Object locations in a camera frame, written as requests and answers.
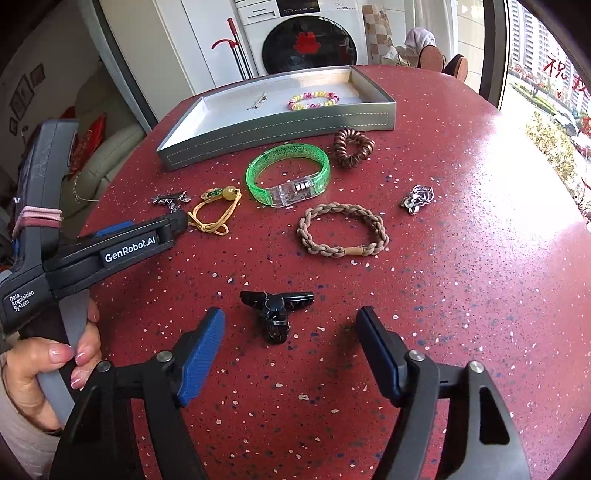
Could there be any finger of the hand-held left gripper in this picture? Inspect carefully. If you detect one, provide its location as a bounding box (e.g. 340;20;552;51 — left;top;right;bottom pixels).
90;213;189;278

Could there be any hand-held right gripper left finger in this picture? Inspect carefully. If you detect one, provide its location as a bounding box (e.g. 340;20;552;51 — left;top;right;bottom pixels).
50;307;226;480

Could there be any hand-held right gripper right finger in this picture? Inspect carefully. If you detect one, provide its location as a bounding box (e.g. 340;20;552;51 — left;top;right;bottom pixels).
355;305;532;480

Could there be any yellow cord bracelet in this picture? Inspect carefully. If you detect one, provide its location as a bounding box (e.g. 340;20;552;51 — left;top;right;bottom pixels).
188;185;243;236

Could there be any black claw hair clip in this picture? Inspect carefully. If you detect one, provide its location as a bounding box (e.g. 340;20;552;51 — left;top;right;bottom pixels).
239;291;315;344

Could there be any green translucent bracelet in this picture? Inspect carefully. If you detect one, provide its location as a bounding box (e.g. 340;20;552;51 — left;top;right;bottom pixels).
245;144;330;207

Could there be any grey jewelry tray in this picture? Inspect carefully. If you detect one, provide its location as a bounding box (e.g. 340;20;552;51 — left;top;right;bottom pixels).
156;65;398;172

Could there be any beige braided hair tie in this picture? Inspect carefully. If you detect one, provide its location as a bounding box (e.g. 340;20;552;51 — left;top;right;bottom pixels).
297;203;389;258

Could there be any silver brooch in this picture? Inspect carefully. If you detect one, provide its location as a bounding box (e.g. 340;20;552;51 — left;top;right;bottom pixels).
401;185;435;216

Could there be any brown spiral hair tie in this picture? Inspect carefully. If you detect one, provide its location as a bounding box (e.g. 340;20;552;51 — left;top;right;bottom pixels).
333;128;375;169

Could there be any person's left hand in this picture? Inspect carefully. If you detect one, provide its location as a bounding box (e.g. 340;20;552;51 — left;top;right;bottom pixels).
0;299;102;432

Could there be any mauve elastic band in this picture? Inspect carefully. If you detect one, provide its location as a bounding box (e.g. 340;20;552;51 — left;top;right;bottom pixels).
14;216;62;230

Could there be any red embroidered cushion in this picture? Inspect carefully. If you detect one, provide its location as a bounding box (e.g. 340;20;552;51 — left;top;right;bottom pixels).
69;113;108;171

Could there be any cream leather sofa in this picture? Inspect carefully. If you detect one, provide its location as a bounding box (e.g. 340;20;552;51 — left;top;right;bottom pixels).
69;78;148;204

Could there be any white cabinet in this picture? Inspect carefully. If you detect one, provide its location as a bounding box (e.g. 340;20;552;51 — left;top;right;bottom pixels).
78;0;241;100

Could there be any white washing machine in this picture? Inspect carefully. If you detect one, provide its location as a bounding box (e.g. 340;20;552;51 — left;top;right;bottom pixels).
233;0;370;77

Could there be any red paper cutout decal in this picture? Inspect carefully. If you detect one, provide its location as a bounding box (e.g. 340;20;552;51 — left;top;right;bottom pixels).
293;31;321;55

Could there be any green tree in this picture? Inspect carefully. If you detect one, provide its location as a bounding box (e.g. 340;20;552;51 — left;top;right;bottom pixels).
526;111;591;213

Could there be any checkered panel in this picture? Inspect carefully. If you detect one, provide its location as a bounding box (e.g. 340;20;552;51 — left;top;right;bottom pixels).
361;4;398;65

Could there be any row of parked cars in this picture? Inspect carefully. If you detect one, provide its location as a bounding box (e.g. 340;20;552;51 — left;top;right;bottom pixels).
551;108;591;153

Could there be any red window decal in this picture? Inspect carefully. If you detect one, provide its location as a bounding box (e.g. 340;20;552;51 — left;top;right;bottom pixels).
544;52;591;139

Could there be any tall picture frame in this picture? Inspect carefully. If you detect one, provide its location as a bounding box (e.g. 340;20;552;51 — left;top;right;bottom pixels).
10;76;33;121

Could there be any dark sliding door frame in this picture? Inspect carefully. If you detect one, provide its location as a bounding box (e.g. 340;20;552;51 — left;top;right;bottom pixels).
92;0;158;132

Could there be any pink yellow beaded bracelet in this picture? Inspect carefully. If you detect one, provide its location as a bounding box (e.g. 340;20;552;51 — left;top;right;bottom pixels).
288;91;340;110

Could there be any red handled mop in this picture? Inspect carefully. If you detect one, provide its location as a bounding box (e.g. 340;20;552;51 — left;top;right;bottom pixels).
211;18;254;80

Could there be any dark window frame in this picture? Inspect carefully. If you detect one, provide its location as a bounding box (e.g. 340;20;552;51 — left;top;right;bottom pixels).
480;0;513;112

